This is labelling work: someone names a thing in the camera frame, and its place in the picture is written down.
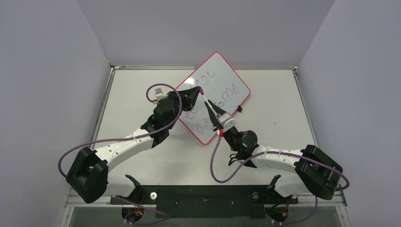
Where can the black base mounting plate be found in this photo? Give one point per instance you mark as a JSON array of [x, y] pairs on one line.
[[207, 201]]

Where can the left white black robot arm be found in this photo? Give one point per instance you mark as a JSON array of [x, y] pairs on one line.
[[89, 172]]

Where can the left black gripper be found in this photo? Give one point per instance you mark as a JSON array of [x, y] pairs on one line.
[[188, 98]]

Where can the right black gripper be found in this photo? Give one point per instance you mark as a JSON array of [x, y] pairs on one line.
[[230, 135]]

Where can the pink framed whiteboard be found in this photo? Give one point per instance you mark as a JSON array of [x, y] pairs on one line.
[[220, 84]]

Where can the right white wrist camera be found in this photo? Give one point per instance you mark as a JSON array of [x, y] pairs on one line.
[[226, 121]]

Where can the purple capped whiteboard marker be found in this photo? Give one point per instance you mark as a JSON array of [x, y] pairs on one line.
[[210, 108]]

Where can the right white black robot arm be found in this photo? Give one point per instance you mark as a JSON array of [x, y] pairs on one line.
[[311, 170]]

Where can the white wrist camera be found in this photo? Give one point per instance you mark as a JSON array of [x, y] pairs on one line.
[[226, 121], [159, 95]]

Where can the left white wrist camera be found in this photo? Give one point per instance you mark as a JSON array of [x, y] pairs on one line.
[[159, 95]]

